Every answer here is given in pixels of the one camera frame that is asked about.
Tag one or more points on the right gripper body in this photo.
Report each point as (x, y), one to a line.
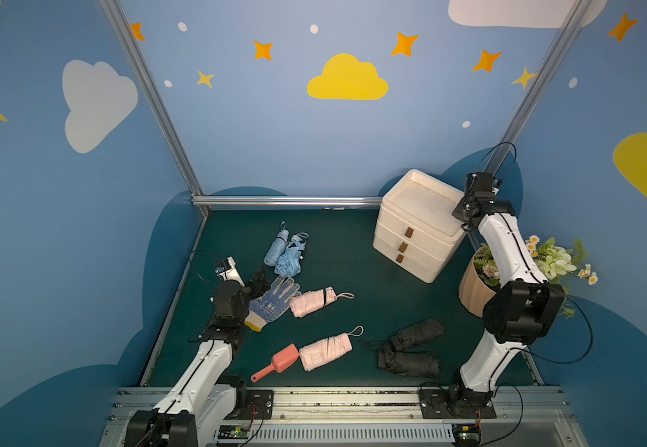
(473, 200)

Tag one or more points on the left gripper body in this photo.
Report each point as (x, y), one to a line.
(254, 284)

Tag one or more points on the white three-drawer cabinet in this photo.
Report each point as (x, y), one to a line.
(416, 228)

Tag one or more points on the pink umbrella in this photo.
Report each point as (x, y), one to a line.
(309, 302)
(327, 350)

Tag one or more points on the black umbrella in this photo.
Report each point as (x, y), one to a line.
(413, 364)
(416, 335)

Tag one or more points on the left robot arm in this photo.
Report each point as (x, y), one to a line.
(192, 411)

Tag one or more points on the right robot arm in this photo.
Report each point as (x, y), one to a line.
(520, 312)

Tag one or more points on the loose light blue umbrella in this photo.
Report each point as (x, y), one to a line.
(288, 264)

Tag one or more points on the rolled light blue umbrella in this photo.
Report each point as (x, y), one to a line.
(278, 246)

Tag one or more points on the blue dotted work glove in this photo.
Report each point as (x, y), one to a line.
(273, 304)

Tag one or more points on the pink plastic scoop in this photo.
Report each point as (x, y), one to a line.
(280, 361)

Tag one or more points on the beige ribbed flower pot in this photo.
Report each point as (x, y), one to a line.
(474, 294)

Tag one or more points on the left controller board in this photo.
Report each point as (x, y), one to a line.
(233, 433)

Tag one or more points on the controller board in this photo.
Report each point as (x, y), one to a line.
(233, 433)
(466, 436)

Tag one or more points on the right controller board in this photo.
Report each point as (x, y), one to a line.
(466, 436)

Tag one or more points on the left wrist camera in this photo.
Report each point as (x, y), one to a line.
(226, 270)

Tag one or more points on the right aluminium frame post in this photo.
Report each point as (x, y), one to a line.
(562, 43)

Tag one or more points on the aluminium frame post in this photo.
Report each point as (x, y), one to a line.
(117, 19)
(562, 43)

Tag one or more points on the horizontal aluminium frame bar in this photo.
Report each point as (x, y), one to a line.
(272, 201)

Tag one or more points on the left aluminium frame post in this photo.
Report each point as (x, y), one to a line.
(117, 19)

